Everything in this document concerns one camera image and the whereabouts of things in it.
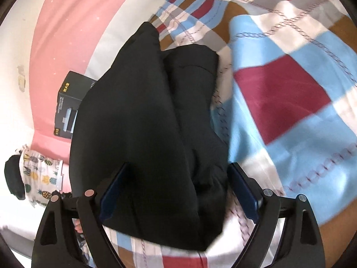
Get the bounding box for black jacket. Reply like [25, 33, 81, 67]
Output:
[68, 21, 230, 252]

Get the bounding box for pineapple print cloth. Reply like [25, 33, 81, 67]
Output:
[18, 144, 63, 208]

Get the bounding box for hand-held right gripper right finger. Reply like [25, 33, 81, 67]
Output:
[227, 162, 326, 268]

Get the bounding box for checkered blanket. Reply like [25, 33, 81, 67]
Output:
[109, 0, 357, 268]

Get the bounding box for black appliance cardboard box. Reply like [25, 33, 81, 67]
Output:
[53, 71, 97, 140]

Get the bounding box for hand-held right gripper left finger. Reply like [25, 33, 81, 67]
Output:
[31, 162, 130, 268]

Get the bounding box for black bag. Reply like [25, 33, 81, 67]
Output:
[4, 154, 26, 201]

